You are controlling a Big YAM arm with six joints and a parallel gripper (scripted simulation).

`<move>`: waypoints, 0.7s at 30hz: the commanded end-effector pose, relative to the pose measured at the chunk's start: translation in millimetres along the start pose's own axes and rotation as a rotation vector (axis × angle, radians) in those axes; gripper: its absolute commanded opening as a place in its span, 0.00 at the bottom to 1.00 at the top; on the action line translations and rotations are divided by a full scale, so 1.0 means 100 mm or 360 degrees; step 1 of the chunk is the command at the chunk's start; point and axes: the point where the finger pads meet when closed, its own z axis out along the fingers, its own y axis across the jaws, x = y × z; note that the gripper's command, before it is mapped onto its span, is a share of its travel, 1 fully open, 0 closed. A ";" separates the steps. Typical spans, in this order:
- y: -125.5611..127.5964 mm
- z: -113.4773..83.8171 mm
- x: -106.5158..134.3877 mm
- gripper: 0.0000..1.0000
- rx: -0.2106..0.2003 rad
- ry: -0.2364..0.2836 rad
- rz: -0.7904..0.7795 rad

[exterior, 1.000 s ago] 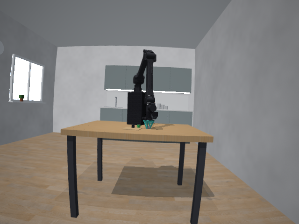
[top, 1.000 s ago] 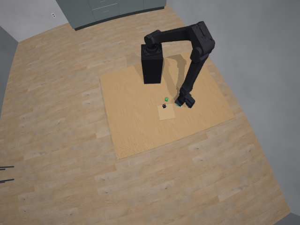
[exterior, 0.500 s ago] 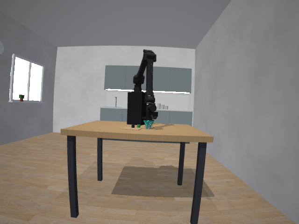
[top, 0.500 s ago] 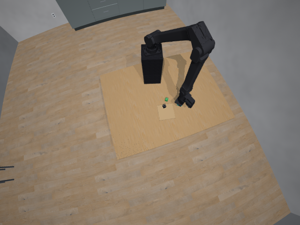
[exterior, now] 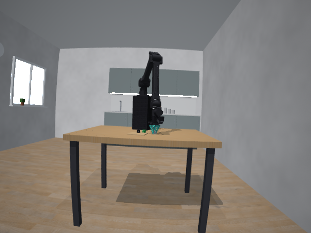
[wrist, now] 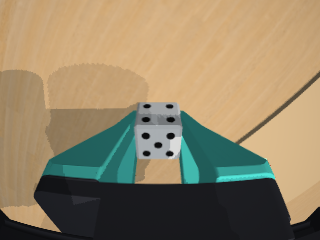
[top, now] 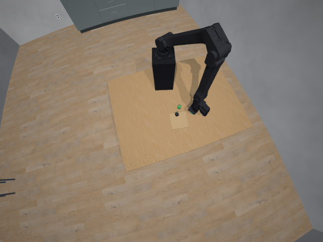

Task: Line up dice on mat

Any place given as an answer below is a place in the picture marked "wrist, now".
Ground beige flat mat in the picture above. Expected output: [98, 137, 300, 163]
[236, 72, 320, 204]

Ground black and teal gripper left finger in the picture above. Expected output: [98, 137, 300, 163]
[41, 111, 137, 184]

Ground white die with black pips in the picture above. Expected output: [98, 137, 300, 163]
[134, 102, 183, 159]

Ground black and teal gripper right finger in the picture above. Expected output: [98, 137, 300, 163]
[179, 111, 275, 184]

